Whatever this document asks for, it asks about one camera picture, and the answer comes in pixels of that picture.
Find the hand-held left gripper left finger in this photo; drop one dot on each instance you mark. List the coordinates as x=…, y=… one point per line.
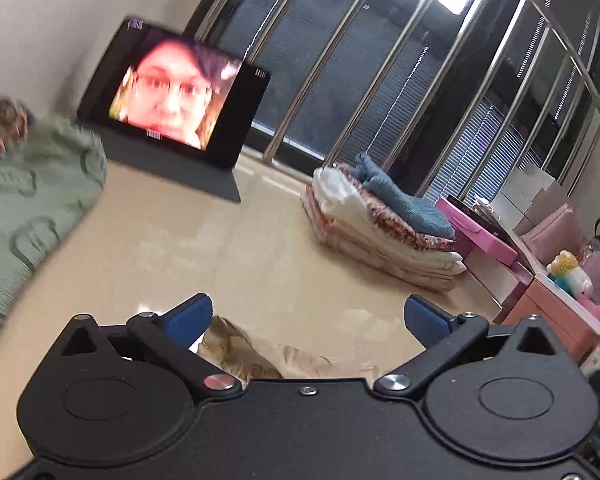
x=190, y=316

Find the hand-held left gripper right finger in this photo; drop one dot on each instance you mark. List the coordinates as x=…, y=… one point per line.
x=425, y=317

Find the tan patterned garment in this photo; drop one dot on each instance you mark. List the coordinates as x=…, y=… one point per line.
x=260, y=355

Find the flat pink box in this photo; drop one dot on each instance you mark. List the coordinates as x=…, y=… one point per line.
x=475, y=241

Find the red floral folded garment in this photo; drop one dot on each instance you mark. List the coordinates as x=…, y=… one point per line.
x=395, y=230

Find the blue knit garment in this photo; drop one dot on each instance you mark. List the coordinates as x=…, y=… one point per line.
x=405, y=205

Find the black flat box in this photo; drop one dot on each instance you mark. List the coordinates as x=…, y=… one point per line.
x=480, y=214

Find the pink storage boxes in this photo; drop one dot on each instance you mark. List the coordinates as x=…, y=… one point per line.
x=545, y=320

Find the pastel plush toy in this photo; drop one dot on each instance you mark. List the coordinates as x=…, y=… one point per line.
x=567, y=272

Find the pink cushion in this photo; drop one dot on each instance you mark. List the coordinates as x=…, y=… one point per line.
x=555, y=235

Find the pale cardboard box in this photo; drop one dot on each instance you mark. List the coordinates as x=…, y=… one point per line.
x=525, y=190

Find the green patterned blanket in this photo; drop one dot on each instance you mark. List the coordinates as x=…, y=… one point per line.
x=25, y=200

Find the tablet in black case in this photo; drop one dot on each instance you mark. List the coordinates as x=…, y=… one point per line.
x=175, y=90

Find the metal window railing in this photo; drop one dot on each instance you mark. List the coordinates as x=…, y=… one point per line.
x=377, y=76

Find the dark framed window with blinds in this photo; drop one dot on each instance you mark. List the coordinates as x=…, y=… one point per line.
x=330, y=70

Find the red floral white cloth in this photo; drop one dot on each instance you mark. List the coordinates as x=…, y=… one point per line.
x=2, y=120

